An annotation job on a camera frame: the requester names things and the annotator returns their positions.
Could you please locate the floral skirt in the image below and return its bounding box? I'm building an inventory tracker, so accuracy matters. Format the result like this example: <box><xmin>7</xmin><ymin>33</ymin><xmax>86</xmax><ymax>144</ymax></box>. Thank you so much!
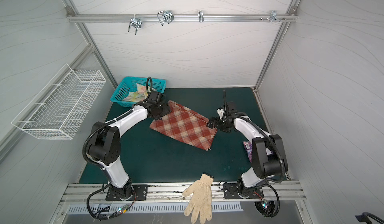
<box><xmin>123</xmin><ymin>84</ymin><xmax>149</xmax><ymax>103</ymax></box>

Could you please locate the red plaid skirt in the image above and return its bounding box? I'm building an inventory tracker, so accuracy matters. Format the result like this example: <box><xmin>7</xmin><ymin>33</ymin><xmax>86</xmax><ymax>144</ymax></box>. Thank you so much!
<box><xmin>150</xmin><ymin>100</ymin><xmax>217</xmax><ymax>151</ymax></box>

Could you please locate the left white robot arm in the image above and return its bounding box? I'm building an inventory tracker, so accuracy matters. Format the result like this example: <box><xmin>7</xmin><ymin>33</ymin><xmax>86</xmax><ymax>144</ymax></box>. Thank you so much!
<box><xmin>82</xmin><ymin>77</ymin><xmax>171</xmax><ymax>189</ymax></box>

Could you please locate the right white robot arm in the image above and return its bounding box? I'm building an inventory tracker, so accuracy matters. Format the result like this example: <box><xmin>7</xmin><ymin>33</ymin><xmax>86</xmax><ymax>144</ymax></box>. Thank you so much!
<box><xmin>207</xmin><ymin>91</ymin><xmax>288</xmax><ymax>189</ymax></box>

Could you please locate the purple snack packet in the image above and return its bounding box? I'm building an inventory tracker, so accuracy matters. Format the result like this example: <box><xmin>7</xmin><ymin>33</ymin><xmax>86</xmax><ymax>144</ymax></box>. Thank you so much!
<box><xmin>243</xmin><ymin>142</ymin><xmax>252</xmax><ymax>163</ymax></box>

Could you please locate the teal plastic basket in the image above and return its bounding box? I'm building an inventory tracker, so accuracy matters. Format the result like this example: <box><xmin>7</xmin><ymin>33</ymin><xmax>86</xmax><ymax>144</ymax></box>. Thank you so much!
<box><xmin>110</xmin><ymin>76</ymin><xmax>167</xmax><ymax>108</ymax></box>

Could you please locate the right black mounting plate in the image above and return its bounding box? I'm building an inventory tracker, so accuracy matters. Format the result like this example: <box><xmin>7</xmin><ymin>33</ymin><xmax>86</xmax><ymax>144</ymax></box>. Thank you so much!
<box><xmin>219</xmin><ymin>182</ymin><xmax>264</xmax><ymax>200</ymax></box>

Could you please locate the black mounting plate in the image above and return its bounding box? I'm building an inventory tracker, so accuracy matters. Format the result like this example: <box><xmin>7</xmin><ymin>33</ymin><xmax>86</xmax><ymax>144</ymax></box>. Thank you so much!
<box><xmin>219</xmin><ymin>182</ymin><xmax>264</xmax><ymax>200</ymax></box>
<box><xmin>106</xmin><ymin>184</ymin><xmax>149</xmax><ymax>201</ymax></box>

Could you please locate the beige knitted glove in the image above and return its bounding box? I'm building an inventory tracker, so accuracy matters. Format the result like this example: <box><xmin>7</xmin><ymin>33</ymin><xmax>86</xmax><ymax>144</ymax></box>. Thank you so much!
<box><xmin>182</xmin><ymin>173</ymin><xmax>214</xmax><ymax>224</ymax></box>

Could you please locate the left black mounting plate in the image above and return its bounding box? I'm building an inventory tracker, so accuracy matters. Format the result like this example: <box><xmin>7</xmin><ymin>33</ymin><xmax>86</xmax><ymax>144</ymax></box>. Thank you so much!
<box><xmin>106</xmin><ymin>184</ymin><xmax>149</xmax><ymax>201</ymax></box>

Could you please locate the metal U-bolt hook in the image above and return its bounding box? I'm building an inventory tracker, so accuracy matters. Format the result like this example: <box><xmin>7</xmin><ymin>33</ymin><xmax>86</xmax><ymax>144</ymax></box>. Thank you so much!
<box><xmin>128</xmin><ymin>15</ymin><xmax>142</xmax><ymax>35</ymax></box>

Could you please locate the metal double hook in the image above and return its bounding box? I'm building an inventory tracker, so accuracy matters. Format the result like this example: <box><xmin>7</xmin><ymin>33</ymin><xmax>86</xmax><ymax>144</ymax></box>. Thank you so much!
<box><xmin>157</xmin><ymin>10</ymin><xmax>175</xmax><ymax>26</ymax></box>

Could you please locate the white ventilation grille strip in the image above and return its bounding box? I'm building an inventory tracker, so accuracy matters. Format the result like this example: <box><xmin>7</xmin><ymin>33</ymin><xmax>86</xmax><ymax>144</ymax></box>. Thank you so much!
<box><xmin>67</xmin><ymin>202</ymin><xmax>244</xmax><ymax>215</ymax></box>

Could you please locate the small metal clip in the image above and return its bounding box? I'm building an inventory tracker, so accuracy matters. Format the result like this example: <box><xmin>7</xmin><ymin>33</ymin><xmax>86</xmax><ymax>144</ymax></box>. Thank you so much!
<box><xmin>198</xmin><ymin>11</ymin><xmax>204</xmax><ymax>23</ymax></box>

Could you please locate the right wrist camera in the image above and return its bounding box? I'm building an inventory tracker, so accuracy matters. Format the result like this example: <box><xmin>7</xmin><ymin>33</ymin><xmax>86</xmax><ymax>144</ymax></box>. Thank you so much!
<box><xmin>217</xmin><ymin>108</ymin><xmax>225</xmax><ymax>120</ymax></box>

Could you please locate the right base cable bundle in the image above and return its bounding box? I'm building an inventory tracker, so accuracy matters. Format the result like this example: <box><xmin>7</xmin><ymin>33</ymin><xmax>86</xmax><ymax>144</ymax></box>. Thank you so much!
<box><xmin>254</xmin><ymin>184</ymin><xmax>281</xmax><ymax>218</ymax></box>

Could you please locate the base cable bundle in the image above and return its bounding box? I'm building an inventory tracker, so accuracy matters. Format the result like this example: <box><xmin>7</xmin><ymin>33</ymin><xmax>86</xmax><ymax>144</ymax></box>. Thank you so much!
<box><xmin>254</xmin><ymin>184</ymin><xmax>281</xmax><ymax>218</ymax></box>
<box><xmin>86</xmin><ymin>183</ymin><xmax>137</xmax><ymax>221</ymax></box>

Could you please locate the horizontal aluminium rail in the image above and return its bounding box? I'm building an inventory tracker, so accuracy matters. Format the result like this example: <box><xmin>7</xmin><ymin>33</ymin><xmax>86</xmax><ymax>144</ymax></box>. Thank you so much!
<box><xmin>67</xmin><ymin>13</ymin><xmax>298</xmax><ymax>23</ymax></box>

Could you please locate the white wire wall basket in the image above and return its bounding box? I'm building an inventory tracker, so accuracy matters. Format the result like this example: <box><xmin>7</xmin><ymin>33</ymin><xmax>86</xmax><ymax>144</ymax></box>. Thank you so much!
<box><xmin>11</xmin><ymin>64</ymin><xmax>106</xmax><ymax>140</ymax></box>

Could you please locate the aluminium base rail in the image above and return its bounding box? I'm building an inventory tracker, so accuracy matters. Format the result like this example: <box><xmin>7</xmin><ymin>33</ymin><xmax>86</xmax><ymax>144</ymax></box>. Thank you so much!
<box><xmin>59</xmin><ymin>181</ymin><xmax>307</xmax><ymax>205</ymax></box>

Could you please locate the left base cable bundle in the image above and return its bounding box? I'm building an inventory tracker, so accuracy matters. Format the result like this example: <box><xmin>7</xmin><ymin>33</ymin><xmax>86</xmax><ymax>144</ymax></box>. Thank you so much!
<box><xmin>86</xmin><ymin>183</ymin><xmax>137</xmax><ymax>221</ymax></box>

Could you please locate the metal bracket with screws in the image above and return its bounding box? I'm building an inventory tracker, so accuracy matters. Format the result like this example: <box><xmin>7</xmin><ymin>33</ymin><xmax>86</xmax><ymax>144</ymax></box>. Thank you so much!
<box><xmin>260</xmin><ymin>11</ymin><xmax>287</xmax><ymax>23</ymax></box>

